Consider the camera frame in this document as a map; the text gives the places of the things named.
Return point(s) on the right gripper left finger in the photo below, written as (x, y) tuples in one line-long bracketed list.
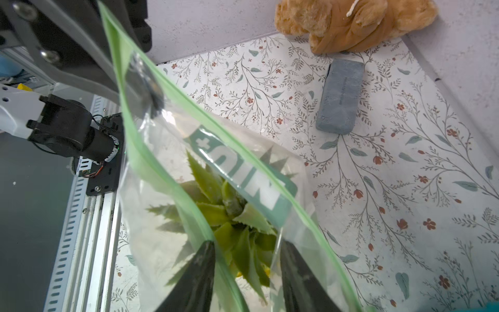
[(194, 290)]

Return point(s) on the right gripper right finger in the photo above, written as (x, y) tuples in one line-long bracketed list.
[(301, 289)]

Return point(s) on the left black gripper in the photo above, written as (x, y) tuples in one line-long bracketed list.
[(61, 42)]

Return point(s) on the yellow pineapple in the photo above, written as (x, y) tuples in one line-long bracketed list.
[(246, 239)]

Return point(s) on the clear zip-top bag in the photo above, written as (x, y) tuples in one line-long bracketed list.
[(159, 116)]

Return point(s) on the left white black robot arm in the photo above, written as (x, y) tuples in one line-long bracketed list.
[(61, 127)]

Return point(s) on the grey blue sponge block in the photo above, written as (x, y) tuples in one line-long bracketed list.
[(340, 97)]

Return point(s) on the brown plush teddy bear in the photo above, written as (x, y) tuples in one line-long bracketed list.
[(335, 26)]

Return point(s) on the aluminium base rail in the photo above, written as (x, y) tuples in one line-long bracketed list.
[(83, 272)]

